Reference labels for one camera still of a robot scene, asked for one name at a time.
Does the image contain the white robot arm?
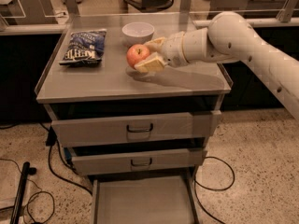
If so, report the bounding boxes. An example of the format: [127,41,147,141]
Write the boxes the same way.
[134,11,299,119]

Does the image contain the black cable on floor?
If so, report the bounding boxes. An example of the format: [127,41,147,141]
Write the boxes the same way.
[193,156,236,224]
[38,122,93,196]

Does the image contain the bottom grey open drawer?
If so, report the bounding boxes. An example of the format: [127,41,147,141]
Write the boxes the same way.
[90,175,202,224]

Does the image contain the blue kettle chips bag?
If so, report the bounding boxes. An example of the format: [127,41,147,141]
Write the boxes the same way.
[59,29,107,67]

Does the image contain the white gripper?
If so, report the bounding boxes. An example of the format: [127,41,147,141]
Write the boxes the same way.
[134,32,188,73]

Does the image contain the red apple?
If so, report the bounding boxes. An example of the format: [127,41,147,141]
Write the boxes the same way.
[126,44,150,68]

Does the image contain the black pole on floor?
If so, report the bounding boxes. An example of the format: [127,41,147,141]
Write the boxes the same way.
[9,161,33,224]

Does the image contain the top grey drawer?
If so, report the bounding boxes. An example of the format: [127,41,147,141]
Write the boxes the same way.
[51,111,221,147]

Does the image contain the grey drawer cabinet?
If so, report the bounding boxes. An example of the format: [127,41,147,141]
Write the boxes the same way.
[36,14,231,165]

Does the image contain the black cable on right floor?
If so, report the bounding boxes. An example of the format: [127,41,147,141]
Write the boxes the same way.
[193,156,236,224]

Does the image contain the middle grey drawer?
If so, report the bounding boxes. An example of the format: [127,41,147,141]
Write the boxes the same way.
[72,148,204,175]

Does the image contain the white ceramic bowl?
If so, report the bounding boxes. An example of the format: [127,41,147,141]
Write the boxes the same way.
[121,21,155,46]

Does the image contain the black cable on left floor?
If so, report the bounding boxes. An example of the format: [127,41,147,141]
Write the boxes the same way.
[38,122,93,196]

